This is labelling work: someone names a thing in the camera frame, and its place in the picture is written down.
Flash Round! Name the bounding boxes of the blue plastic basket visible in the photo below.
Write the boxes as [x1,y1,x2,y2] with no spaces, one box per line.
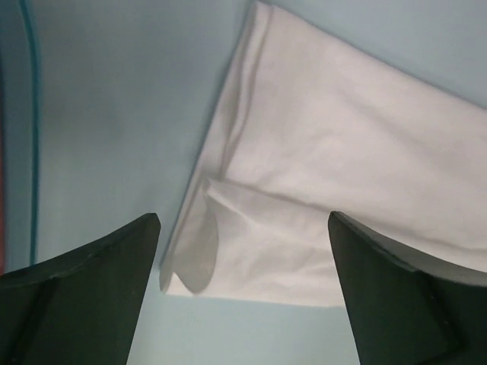
[1,1,40,271]

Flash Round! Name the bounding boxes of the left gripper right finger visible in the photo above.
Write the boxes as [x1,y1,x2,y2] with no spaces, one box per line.
[328,211,486,365]

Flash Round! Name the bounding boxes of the white printed t shirt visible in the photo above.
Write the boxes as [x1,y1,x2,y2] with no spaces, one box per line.
[159,2,486,306]

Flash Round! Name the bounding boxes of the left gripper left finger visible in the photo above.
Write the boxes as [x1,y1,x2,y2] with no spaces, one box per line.
[1,213,159,364]

